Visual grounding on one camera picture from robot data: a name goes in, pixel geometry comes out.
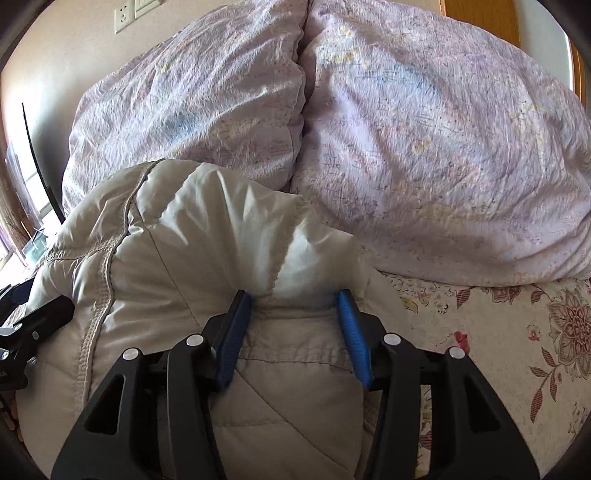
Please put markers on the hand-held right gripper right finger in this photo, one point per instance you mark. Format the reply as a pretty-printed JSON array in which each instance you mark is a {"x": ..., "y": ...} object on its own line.
[{"x": 353, "y": 332}]

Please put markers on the white wall socket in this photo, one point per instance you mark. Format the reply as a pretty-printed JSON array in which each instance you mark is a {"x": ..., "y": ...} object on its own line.
[{"x": 122, "y": 18}]

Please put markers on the floral bedsheet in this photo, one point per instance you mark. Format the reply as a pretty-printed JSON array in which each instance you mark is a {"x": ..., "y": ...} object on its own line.
[{"x": 508, "y": 332}]

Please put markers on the lilac patterned pillow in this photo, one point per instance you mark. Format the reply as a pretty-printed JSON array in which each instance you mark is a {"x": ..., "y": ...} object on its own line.
[
  {"x": 438, "y": 161},
  {"x": 194, "y": 106}
]

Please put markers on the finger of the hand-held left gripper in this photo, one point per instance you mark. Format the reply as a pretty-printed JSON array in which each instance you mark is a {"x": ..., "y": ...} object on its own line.
[
  {"x": 46, "y": 318},
  {"x": 16, "y": 295}
]

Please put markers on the white light switch panel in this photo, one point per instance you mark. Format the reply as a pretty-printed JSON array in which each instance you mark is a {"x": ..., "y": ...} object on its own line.
[{"x": 146, "y": 8}]

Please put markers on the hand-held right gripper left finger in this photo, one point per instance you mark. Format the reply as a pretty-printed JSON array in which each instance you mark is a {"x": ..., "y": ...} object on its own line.
[{"x": 233, "y": 341}]

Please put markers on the beige padded jacket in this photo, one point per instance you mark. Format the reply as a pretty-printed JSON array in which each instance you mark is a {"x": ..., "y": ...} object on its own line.
[{"x": 184, "y": 258}]

